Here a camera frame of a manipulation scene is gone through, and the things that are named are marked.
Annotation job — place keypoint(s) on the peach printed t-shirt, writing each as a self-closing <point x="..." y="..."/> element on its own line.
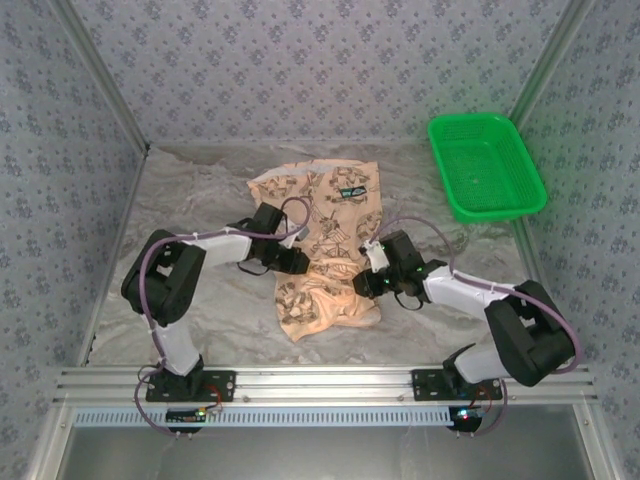
<point x="340" y="200"/>

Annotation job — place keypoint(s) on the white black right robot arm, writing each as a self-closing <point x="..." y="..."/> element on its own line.
<point x="460" y="290"/>

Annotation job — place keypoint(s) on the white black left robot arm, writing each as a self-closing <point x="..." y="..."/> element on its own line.
<point x="225" y="250"/>

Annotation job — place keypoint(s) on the green plastic basket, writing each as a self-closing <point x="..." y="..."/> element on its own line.
<point x="480" y="150"/>

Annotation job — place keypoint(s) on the small circuit board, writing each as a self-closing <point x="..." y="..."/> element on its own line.
<point x="467" y="416"/>
<point x="185" y="416"/>

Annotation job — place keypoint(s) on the grey metal sheet panel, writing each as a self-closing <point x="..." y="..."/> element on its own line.
<point x="320" y="455"/>

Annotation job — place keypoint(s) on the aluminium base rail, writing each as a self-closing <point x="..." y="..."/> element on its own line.
<point x="320" y="385"/>

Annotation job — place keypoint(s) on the aluminium table side rail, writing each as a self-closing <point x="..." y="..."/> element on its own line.
<point x="531" y="250"/>

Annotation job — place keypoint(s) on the aluminium corner post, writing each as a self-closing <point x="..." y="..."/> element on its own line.
<point x="555" y="50"/>
<point x="103" y="75"/>

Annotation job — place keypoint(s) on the aluminium frame leg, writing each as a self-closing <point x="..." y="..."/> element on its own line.
<point x="50" y="440"/>
<point x="595" y="440"/>

